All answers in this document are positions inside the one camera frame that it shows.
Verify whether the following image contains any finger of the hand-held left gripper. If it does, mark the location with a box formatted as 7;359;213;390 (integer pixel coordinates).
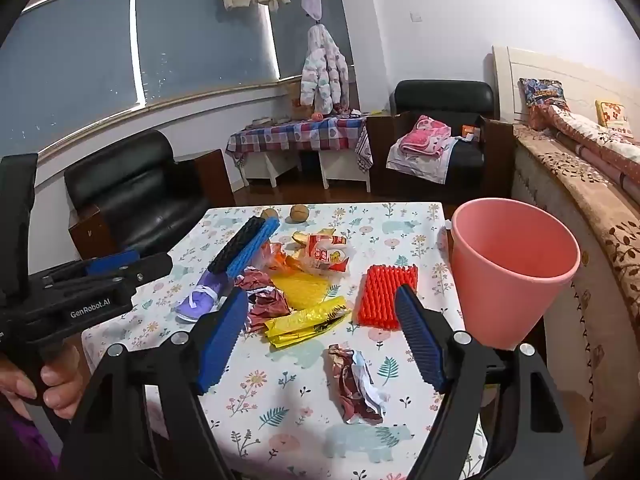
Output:
82;249;174;291

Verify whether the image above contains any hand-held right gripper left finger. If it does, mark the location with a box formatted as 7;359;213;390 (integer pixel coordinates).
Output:
57;287;251;480

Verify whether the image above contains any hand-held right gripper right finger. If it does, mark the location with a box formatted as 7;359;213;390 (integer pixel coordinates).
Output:
394;284;586;480

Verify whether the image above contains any purple baby shoe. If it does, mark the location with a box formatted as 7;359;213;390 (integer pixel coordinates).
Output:
175;270;237;324

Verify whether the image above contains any red foam net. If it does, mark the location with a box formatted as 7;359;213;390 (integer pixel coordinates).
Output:
357;263;419;332

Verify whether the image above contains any red wrapper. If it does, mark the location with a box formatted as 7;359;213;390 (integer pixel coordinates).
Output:
327;344;390;426
234;266;292;334

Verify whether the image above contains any yellow plastic bag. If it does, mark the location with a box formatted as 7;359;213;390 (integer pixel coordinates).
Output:
263;296;352;349

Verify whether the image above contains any yellow foam net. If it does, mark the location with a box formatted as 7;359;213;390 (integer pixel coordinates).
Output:
271;271;332;312

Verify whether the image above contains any black and blue ribbed block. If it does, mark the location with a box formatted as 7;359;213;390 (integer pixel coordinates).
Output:
207;217;281;279

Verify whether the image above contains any pink plastic bucket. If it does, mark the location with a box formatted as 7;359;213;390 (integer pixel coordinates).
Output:
450;198;582;352

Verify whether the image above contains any orange crinkled wrapper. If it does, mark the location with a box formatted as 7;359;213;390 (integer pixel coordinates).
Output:
257;241;288;275

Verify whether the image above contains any red white snack packet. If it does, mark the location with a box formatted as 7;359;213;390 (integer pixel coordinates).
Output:
295;230;352;277

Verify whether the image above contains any person's left hand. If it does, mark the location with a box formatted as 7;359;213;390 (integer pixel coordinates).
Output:
0;344;83;420

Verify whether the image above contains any black leather armchair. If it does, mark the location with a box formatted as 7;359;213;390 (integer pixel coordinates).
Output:
367;80;516;206
64;130;236;261

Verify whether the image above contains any floral bear tablecloth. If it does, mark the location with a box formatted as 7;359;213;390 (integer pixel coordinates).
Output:
81;202;488;480

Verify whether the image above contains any white pink-edged cloth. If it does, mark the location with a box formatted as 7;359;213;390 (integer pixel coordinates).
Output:
386;135;461;186

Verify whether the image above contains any white wooden bench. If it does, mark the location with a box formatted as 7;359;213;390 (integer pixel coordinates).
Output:
239;150;302;189
319;149;372;192

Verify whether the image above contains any pink folded blanket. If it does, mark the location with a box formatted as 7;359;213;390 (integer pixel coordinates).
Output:
400;115;452;159

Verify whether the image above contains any checkered cloth side table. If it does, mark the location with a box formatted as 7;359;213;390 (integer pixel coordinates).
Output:
226;114;374;171

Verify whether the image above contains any window with blue blind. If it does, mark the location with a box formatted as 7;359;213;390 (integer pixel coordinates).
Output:
0;0;353;171

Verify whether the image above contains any brown bag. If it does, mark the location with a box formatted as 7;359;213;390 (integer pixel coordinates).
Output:
286;82;315;121

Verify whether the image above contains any red dotted quilt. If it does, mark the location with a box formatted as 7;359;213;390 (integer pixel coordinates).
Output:
530;104;640;188

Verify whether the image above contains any colourful cartoon pillow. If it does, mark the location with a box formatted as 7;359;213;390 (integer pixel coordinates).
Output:
519;78;569;112

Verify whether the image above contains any pastel puffer jacket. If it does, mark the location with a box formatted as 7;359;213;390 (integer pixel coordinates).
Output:
300;25;351;116

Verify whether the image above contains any yellow flowered pillow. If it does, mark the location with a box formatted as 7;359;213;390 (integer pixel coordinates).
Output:
595;100;629;129

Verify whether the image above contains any white bed headboard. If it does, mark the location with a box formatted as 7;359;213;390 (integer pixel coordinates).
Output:
492;44;628;126

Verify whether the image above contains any pink hanging garment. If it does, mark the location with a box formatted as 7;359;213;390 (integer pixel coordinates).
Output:
301;0;331;24

